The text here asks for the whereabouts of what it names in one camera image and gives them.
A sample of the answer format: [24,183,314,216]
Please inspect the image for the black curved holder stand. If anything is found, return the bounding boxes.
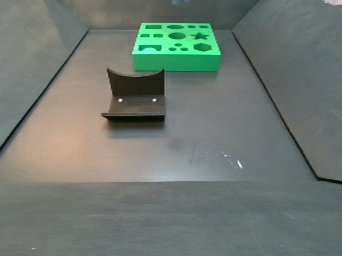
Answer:
[102,69,166,120]

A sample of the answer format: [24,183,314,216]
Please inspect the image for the green shape sorter block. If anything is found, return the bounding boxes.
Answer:
[132,23,222,72]

